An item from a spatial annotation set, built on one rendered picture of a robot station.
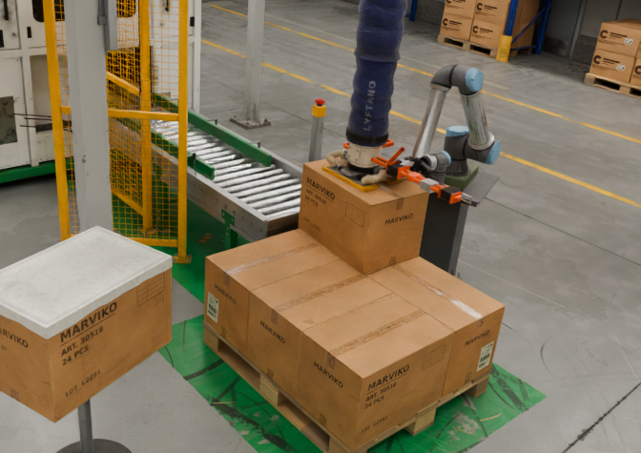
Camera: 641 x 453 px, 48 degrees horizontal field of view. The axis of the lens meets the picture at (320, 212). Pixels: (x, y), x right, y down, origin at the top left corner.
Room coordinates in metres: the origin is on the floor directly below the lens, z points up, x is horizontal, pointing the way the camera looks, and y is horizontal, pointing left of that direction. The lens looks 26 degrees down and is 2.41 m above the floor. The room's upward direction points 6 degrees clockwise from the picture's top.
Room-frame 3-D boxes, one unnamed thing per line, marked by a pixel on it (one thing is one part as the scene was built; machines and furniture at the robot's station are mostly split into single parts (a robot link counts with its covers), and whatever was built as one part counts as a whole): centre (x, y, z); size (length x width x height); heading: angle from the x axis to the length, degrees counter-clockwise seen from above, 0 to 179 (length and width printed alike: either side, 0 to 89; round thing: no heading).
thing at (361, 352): (3.15, -0.19, 0.34); 1.20 x 1.00 x 0.40; 43
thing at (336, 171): (3.53, -0.13, 0.97); 0.34 x 0.10 x 0.05; 43
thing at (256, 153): (5.14, 0.90, 0.60); 1.60 x 0.10 x 0.09; 43
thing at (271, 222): (3.85, 0.05, 0.58); 0.70 x 0.03 x 0.06; 133
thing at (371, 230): (3.58, -0.22, 0.74); 0.60 x 0.40 x 0.40; 38
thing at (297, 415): (3.15, -0.19, 0.07); 1.20 x 1.00 x 0.14; 43
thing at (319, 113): (4.61, 0.08, 0.50); 0.07 x 0.07 x 1.00; 43
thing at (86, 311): (2.23, 0.87, 0.82); 0.60 x 0.40 x 0.40; 152
